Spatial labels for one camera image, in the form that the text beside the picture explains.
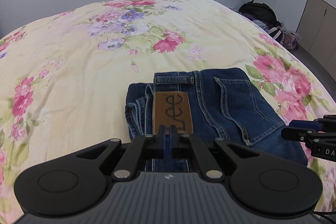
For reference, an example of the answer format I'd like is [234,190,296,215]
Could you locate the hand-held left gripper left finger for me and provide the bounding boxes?
[76,127,170,179]

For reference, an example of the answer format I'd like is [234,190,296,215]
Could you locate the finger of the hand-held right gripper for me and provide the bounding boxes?
[281,126,319,142]
[288,114,336,133]

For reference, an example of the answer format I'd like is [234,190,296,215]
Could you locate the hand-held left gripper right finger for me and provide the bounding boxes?
[169,126,259,179]

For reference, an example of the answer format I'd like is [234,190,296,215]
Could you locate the blue denim pants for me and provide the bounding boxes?
[125,67,308,172]

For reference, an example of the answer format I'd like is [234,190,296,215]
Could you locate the purple patterned bag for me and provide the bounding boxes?
[282,30,300,50]

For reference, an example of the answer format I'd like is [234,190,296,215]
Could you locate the black and white striped bag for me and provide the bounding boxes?
[268,26,285,42]

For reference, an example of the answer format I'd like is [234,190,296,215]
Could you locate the beige cabinet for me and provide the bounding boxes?
[295,0,336,75]

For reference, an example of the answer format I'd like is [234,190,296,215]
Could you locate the blue patterned cloth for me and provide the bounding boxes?
[252,19,271,31]

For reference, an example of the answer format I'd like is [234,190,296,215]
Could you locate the pile of clothes and bags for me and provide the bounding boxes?
[238,0,279,24]

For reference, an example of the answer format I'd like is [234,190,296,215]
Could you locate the floral bedspread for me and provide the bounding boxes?
[0,0,336,219]

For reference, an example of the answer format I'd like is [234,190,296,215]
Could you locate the black cable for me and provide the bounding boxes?
[313,210,336,224]

